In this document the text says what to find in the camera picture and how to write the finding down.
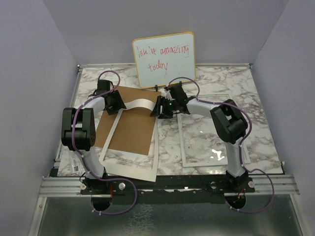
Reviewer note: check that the yellow-rimmed whiteboard with writing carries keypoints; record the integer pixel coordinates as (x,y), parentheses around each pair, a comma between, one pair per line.
(160,59)

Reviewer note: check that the black whiteboard stand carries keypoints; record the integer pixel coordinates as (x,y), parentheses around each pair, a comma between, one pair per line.
(156,87)

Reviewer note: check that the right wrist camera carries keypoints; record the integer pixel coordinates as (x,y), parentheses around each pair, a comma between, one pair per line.
(168,95)

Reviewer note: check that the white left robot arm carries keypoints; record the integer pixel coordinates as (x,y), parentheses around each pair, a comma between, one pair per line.
(78,131)

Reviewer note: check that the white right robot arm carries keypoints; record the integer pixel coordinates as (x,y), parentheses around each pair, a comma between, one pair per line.
(227,118)

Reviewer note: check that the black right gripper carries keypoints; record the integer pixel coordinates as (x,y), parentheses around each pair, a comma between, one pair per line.
(161,101)

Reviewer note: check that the white photo mat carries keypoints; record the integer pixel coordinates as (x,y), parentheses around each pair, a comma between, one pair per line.
(128,171)

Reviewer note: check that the white picture frame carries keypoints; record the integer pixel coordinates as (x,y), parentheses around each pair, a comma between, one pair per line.
(232,151)

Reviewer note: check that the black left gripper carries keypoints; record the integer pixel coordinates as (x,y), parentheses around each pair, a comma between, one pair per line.
(119,105)

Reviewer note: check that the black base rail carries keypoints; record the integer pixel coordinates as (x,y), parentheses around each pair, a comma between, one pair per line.
(180,189)

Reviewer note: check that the brown backing board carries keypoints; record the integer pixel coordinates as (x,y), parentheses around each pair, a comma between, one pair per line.
(135,127)

